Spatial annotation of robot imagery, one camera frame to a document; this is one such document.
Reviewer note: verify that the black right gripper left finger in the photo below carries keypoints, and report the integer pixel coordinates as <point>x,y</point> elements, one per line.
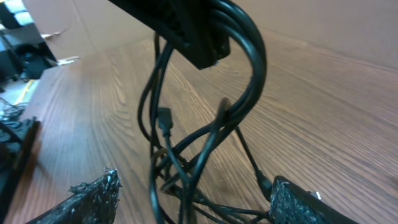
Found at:
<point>94,202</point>

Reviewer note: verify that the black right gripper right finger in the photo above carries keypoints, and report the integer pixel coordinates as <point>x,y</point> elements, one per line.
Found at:
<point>292,204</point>

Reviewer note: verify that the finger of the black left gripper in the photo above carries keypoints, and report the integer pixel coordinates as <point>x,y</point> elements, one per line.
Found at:
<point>185,24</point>

